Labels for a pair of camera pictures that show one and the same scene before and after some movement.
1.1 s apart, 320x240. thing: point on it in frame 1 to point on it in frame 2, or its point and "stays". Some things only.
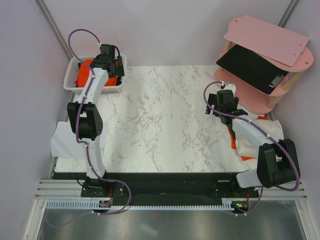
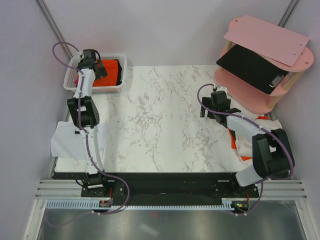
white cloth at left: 64,144 stays
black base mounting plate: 161,185 stays
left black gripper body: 118,71 to 102,72
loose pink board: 268,39 stays
